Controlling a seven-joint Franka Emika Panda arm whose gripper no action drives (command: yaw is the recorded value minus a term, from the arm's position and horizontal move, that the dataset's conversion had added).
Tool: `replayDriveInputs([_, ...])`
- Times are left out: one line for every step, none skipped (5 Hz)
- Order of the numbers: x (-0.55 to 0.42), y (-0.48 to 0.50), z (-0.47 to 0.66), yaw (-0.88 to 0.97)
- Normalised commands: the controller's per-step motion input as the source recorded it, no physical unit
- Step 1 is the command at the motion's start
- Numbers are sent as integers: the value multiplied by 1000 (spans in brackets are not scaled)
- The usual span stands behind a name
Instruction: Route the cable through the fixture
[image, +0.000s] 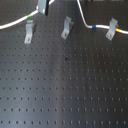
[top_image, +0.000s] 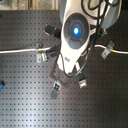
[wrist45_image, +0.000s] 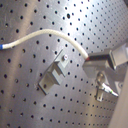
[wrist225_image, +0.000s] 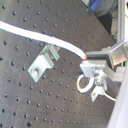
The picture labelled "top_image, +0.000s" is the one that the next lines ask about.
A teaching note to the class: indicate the metal cable clip bottom right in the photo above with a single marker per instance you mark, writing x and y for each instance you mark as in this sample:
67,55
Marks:
82,82

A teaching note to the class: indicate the black clip top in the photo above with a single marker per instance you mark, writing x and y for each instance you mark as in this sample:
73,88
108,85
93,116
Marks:
50,30

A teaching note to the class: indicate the metal cable clip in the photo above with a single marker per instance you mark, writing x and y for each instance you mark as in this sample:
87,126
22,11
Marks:
39,53
82,82
108,49
55,90

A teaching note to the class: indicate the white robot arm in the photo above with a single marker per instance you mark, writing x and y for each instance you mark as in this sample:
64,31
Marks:
82,21

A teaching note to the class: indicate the metal cable clip bottom left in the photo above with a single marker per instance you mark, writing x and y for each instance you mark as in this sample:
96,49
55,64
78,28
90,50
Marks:
55,90

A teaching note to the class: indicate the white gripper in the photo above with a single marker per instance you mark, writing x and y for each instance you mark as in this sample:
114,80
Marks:
66,62

